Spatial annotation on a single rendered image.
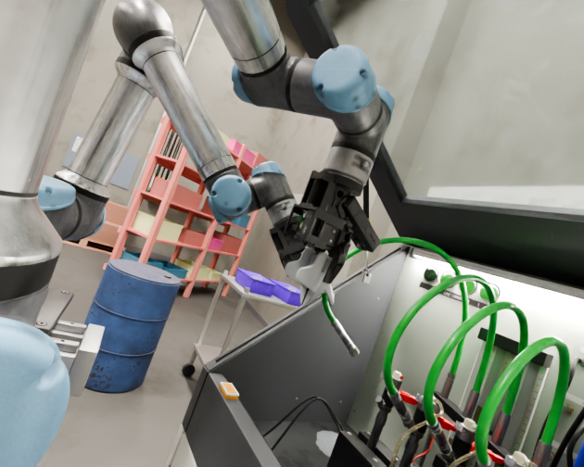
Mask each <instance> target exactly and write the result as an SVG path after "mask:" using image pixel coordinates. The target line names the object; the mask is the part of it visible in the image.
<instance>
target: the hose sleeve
mask: <svg viewBox="0 0 584 467"><path fill-rule="evenodd" d="M330 323H331V322H330ZM331 325H332V326H333V328H334V329H335V331H336V333H337V334H338V336H339V337H340V339H341V340H342V341H343V343H344V345H345V346H346V348H347V349H348V350H349V351H352V350H353V349H354V348H355V345H354V344H353V342H352V341H351V339H350V338H349V336H348V335H347V333H346V332H345V330H344V329H343V327H342V325H341V324H340V322H339V321H338V320H337V319H336V320H335V321H334V322H332V323H331Z"/></svg>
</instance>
